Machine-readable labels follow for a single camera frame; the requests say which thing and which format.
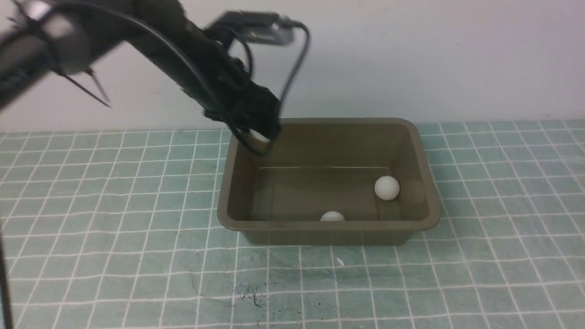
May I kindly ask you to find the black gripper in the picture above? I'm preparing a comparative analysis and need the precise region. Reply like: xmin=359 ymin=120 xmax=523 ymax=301
xmin=203 ymin=83 xmax=282 ymax=156

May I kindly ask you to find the white ping-pong ball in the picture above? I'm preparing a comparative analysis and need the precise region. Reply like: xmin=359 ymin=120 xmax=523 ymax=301
xmin=374 ymin=175 xmax=400 ymax=201
xmin=249 ymin=129 xmax=270 ymax=143
xmin=320 ymin=211 xmax=346 ymax=222

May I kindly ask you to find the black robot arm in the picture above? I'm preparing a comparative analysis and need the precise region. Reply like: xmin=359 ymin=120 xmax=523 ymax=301
xmin=1 ymin=0 xmax=282 ymax=156

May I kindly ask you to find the olive green plastic bin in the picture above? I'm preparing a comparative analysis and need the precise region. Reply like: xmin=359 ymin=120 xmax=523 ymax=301
xmin=217 ymin=118 xmax=441 ymax=246

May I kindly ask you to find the green checked table cloth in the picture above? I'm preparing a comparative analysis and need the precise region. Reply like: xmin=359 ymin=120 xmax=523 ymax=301
xmin=0 ymin=120 xmax=585 ymax=329

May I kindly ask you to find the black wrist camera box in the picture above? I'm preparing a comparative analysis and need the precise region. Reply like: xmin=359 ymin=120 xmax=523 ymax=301
xmin=204 ymin=11 xmax=294 ymax=46

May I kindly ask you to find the black camera cable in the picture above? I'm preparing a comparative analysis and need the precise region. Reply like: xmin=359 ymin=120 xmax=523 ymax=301
xmin=277 ymin=21 xmax=311 ymax=108

